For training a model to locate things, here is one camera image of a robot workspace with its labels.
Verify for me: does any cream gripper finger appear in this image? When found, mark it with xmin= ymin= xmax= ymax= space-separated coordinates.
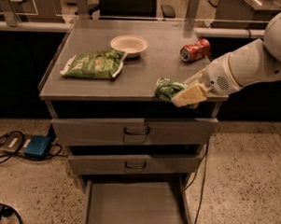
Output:
xmin=171 ymin=83 xmax=209 ymax=107
xmin=184 ymin=69 xmax=204 ymax=85

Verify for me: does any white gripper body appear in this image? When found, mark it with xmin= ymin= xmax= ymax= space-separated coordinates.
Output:
xmin=202 ymin=54 xmax=242 ymax=96

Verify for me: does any green soda can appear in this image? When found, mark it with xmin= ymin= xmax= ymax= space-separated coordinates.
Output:
xmin=154 ymin=77 xmax=199 ymax=109

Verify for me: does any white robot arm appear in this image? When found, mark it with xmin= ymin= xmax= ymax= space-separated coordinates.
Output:
xmin=171 ymin=12 xmax=281 ymax=107

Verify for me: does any red soda can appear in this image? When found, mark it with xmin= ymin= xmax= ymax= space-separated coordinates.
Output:
xmin=179 ymin=38 xmax=211 ymax=63

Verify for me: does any grey drawer cabinet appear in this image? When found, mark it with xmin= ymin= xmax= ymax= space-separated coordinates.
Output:
xmin=39 ymin=20 xmax=222 ymax=224

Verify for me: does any grey top drawer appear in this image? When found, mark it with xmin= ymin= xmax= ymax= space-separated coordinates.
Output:
xmin=52 ymin=118 xmax=218 ymax=147

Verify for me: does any grey drawer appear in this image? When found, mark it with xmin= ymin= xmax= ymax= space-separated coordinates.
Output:
xmin=52 ymin=118 xmax=218 ymax=147
xmin=68 ymin=154 xmax=202 ymax=175
xmin=82 ymin=181 xmax=191 ymax=224

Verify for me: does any grey middle drawer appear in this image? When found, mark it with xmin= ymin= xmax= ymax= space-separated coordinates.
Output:
xmin=68 ymin=154 xmax=202 ymax=175

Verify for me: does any grey bottom drawer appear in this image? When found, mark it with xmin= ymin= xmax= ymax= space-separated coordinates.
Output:
xmin=82 ymin=181 xmax=191 ymax=224

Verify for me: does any white paper bowl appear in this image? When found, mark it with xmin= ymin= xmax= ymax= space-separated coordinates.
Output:
xmin=110 ymin=35 xmax=148 ymax=59

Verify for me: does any green chip bag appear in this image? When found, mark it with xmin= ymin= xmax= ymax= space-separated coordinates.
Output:
xmin=60 ymin=49 xmax=127 ymax=80

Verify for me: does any black office chair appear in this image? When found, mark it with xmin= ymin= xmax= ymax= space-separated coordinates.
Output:
xmin=76 ymin=0 xmax=176 ymax=21

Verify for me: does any blue electronics box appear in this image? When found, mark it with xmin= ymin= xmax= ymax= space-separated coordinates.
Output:
xmin=23 ymin=135 xmax=50 ymax=159

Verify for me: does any grey flat device on floor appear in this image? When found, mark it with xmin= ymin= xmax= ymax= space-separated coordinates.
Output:
xmin=0 ymin=133 xmax=32 ymax=154

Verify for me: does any black cable beside cabinet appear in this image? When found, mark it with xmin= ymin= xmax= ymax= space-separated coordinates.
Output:
xmin=181 ymin=140 xmax=209 ymax=224

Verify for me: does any black floor cable left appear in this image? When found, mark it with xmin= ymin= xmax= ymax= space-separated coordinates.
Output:
xmin=0 ymin=129 xmax=68 ymax=169

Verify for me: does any black cable bottom left corner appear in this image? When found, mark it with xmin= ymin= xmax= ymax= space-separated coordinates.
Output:
xmin=0 ymin=201 xmax=25 ymax=224

